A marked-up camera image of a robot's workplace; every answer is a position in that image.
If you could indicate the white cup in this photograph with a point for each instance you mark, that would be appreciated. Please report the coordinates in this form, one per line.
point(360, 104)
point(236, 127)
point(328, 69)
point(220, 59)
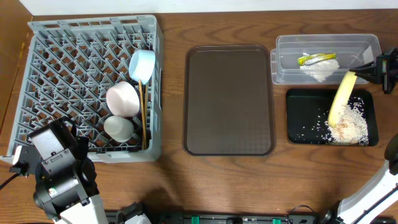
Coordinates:
point(118, 128)

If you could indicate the spilled rice food waste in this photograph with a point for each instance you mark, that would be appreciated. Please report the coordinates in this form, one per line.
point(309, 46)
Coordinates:
point(349, 124)

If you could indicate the grey dishwasher rack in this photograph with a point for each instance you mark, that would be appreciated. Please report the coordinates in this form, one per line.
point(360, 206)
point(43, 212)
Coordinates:
point(70, 66)

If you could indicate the brown serving tray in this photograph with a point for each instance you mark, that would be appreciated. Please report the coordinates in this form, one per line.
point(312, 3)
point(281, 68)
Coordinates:
point(228, 107)

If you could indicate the light blue bowl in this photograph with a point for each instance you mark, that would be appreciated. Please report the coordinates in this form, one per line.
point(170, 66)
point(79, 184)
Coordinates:
point(142, 65)

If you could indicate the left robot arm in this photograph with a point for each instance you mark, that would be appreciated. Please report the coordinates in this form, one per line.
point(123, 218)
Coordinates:
point(65, 187)

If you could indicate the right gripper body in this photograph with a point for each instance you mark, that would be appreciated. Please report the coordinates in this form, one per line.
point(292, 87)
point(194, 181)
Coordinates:
point(387, 72)

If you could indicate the white napkin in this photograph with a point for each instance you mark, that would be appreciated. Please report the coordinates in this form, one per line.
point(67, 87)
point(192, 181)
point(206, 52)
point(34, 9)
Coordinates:
point(321, 70)

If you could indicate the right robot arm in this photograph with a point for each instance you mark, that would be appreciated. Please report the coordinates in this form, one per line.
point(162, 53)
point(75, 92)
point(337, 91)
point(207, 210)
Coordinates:
point(380, 191)

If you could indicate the clear plastic bin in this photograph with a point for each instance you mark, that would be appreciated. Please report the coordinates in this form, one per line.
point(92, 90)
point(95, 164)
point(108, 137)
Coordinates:
point(352, 50)

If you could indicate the yellow plate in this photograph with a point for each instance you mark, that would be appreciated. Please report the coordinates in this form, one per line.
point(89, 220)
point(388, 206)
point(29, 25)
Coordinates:
point(341, 98)

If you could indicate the black tray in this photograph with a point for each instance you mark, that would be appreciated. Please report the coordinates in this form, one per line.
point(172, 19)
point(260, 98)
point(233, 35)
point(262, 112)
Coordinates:
point(330, 94)

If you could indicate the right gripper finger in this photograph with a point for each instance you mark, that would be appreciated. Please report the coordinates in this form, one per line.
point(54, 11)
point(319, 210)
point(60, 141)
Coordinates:
point(368, 77)
point(366, 68)

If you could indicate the pink bowl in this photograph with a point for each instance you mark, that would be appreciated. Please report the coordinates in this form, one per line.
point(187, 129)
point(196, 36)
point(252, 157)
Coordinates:
point(122, 100)

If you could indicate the green yellow snack wrapper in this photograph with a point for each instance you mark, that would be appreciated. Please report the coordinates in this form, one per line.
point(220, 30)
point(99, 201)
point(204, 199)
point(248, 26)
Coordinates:
point(314, 58)

